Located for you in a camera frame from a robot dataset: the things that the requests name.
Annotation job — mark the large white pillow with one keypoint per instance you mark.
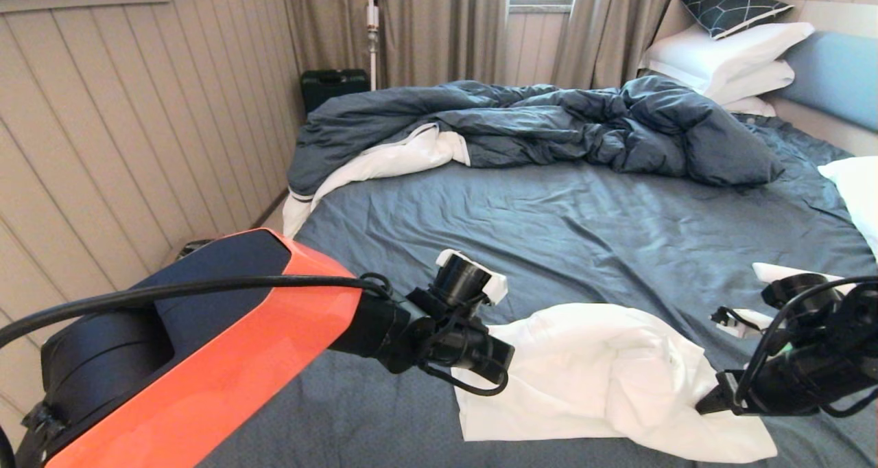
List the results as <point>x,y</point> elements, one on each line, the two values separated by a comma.
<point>713,56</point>

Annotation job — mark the flat white pillow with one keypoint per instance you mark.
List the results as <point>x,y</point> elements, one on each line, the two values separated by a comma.
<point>751,106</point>

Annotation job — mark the blue padded headboard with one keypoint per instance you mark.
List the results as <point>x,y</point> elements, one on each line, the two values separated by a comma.
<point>837,77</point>

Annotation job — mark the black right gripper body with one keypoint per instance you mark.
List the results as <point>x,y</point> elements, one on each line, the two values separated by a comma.
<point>802,382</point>

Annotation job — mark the white pillow without stack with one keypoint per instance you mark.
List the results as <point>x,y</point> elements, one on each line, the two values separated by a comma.
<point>857,193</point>

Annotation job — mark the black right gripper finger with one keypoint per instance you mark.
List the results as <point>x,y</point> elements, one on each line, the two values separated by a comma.
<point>719,406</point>
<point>712,399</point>

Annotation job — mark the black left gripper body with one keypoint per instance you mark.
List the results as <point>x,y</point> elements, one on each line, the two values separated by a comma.
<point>466,351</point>

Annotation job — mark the beige upholstered bed frame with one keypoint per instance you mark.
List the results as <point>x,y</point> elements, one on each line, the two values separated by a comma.
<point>823,130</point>

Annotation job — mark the white t-shirt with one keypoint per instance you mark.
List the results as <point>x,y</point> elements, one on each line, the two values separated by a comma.
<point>603,379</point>

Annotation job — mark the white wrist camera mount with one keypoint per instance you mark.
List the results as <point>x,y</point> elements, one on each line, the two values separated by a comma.
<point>490,283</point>
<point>741,320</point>

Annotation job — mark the wide beige curtain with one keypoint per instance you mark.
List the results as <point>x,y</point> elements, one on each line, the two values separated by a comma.
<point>425,29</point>

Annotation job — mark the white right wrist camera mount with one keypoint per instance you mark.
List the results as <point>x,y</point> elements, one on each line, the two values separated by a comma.
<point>741,320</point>

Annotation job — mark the blue duvet with white lining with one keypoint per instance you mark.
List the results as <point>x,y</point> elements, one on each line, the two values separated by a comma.
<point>549,125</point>

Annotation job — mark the medium white pillow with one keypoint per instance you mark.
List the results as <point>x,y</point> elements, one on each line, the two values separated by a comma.
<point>754,82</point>

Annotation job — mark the dark geometric patterned cushion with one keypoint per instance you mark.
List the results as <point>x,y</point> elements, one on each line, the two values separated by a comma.
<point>730,7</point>

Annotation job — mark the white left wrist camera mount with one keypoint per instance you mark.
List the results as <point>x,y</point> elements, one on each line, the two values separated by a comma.
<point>490,283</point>

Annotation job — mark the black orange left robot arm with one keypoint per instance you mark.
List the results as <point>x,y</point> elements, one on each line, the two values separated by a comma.
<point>206,358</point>

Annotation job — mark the black suitcase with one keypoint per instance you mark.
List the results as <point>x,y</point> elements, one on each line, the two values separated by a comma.
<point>336,90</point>

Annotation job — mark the blue patterned bed sheet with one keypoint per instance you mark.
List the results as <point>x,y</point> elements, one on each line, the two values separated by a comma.
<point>583,221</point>

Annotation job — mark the beige trash bin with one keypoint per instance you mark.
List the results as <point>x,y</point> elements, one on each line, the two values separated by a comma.
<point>195,248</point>

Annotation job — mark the long white remote control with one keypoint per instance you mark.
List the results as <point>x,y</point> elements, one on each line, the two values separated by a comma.
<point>782,272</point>

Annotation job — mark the white stick vacuum cleaner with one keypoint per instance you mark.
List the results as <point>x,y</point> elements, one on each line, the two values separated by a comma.
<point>372,29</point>

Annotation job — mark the narrow beige curtain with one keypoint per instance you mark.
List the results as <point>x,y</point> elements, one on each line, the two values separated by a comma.
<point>610,29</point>

